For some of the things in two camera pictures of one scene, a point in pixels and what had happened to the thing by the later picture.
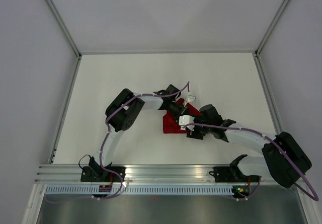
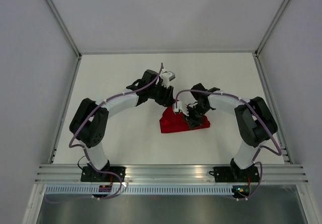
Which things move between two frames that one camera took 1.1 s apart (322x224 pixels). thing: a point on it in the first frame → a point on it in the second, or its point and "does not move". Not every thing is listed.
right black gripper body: [198, 132] → [195, 115]
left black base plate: [93, 173] does not move
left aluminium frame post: [58, 17] does not move
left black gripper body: [175, 110] → [160, 92]
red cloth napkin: [171, 125] does not move
